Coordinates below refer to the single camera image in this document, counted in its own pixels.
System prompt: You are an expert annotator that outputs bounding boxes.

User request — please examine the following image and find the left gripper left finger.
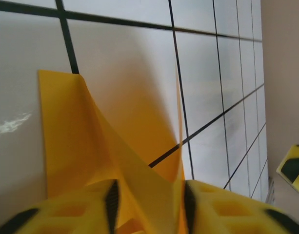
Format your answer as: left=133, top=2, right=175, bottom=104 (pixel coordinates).
left=0, top=179, right=121, bottom=234

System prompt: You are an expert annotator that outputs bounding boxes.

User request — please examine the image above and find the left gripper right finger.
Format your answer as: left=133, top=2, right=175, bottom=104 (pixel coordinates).
left=184, top=179, right=299, bottom=234

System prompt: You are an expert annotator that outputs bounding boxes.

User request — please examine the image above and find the orange square paper sheet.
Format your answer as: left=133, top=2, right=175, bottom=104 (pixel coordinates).
left=38, top=65, right=187, bottom=234

